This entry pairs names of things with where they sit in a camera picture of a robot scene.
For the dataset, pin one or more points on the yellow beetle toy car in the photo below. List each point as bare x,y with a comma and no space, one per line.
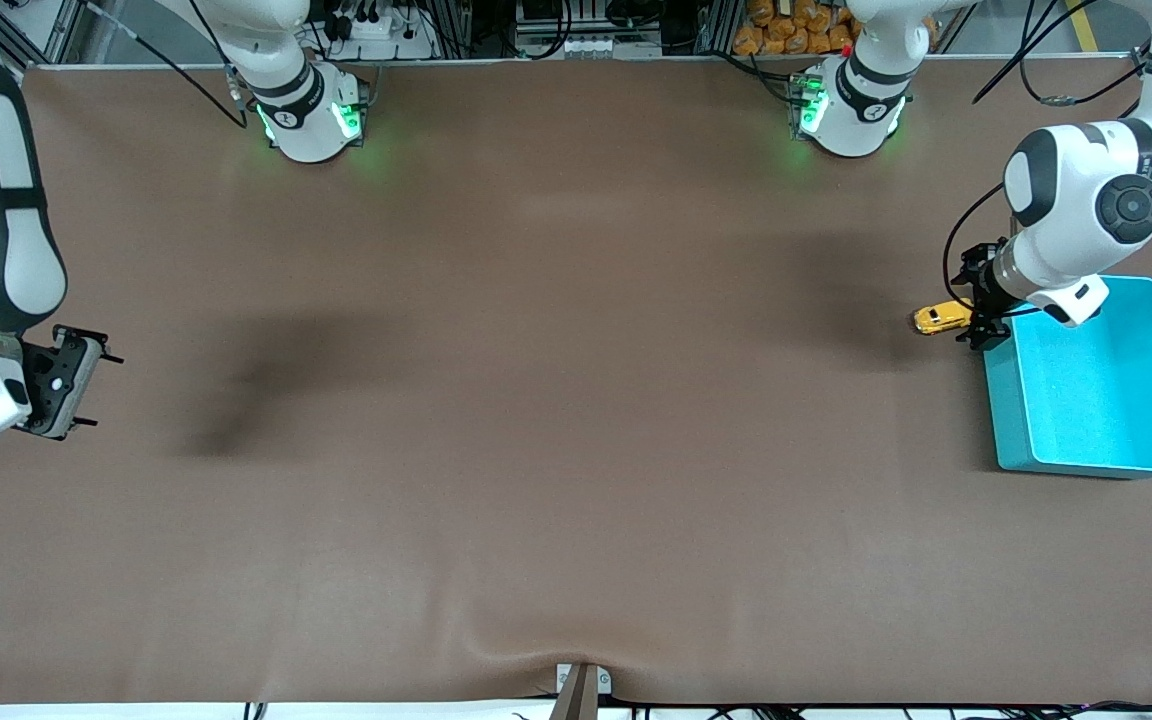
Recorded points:
941,318

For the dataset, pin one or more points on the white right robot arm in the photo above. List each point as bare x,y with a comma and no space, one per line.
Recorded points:
6,200

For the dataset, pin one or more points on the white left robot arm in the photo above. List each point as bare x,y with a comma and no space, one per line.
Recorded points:
1076,170

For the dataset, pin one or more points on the cyan plastic bin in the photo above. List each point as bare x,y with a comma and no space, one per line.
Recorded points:
1096,400

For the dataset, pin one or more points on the pile of orange items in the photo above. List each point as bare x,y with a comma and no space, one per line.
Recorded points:
786,30

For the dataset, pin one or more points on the brown table mat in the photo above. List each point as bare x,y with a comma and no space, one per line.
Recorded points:
576,400

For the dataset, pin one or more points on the white power strip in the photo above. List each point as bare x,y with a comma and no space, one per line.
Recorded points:
398,45

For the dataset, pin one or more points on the background electronics rack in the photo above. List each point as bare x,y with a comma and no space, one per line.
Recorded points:
586,45

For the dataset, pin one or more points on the brown wooden bar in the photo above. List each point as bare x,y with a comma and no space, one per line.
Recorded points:
576,702

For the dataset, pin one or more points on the metal clamp bracket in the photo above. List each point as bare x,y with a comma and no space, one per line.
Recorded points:
605,683

